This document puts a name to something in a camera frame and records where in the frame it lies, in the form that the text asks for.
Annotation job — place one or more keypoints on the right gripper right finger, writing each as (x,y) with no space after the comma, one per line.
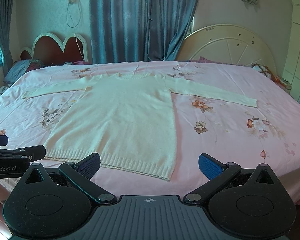
(219,175)

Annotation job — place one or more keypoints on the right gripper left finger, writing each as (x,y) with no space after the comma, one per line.
(79,175)

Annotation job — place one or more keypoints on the cream knit sweater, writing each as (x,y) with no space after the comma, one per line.
(127,119)

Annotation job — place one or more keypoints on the pile of clothes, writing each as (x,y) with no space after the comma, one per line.
(19,68)

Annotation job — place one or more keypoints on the red heart-shaped headboard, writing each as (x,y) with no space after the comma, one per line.
(51,50)

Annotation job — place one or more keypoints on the floral patterned pillow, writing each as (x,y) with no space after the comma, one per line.
(264,70)

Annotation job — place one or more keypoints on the purple pillow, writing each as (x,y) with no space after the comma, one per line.
(204,60)

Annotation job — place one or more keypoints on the cream round headboard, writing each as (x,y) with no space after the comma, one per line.
(227,43)

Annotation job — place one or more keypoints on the cream wardrobe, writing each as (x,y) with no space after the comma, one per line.
(297,40)

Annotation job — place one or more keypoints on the left window curtain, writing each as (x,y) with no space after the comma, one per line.
(5,23)

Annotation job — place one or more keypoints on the blue curtain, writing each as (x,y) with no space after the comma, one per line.
(138,30)

